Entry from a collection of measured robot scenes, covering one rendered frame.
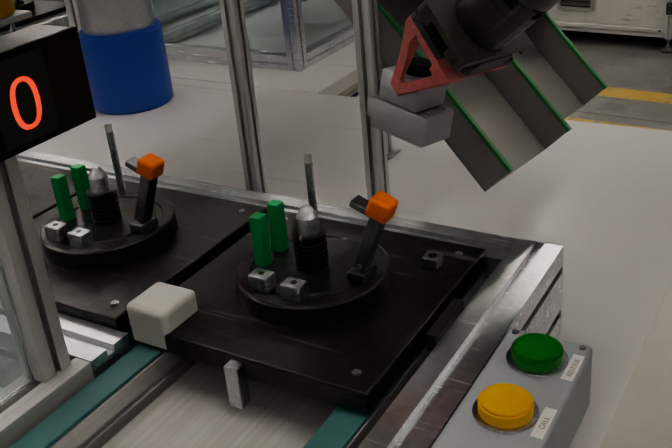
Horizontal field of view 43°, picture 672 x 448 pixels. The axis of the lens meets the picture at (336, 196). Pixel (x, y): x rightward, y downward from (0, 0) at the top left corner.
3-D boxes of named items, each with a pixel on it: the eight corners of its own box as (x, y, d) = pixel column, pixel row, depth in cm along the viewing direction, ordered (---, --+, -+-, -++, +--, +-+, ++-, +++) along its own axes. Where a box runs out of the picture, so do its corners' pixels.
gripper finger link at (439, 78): (359, 62, 78) (423, -1, 71) (410, 50, 82) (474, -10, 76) (397, 126, 76) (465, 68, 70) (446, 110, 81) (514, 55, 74)
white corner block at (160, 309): (203, 327, 78) (196, 288, 76) (171, 354, 75) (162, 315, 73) (164, 315, 80) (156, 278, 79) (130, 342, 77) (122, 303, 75)
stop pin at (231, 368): (251, 401, 72) (245, 362, 70) (242, 410, 71) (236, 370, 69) (237, 397, 72) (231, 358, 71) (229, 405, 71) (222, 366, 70)
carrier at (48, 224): (269, 223, 96) (255, 117, 90) (119, 338, 77) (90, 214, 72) (110, 191, 108) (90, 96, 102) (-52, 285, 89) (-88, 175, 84)
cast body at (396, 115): (450, 138, 81) (462, 67, 78) (421, 149, 78) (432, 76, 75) (383, 110, 86) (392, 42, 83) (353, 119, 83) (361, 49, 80)
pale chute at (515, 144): (545, 149, 98) (572, 128, 95) (484, 193, 90) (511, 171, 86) (396, -37, 102) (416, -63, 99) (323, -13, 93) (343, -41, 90)
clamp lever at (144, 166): (157, 219, 88) (166, 160, 84) (143, 228, 87) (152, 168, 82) (130, 203, 89) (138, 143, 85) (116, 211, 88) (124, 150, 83)
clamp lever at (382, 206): (376, 267, 76) (400, 199, 71) (365, 278, 74) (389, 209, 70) (342, 247, 77) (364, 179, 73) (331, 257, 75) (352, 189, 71)
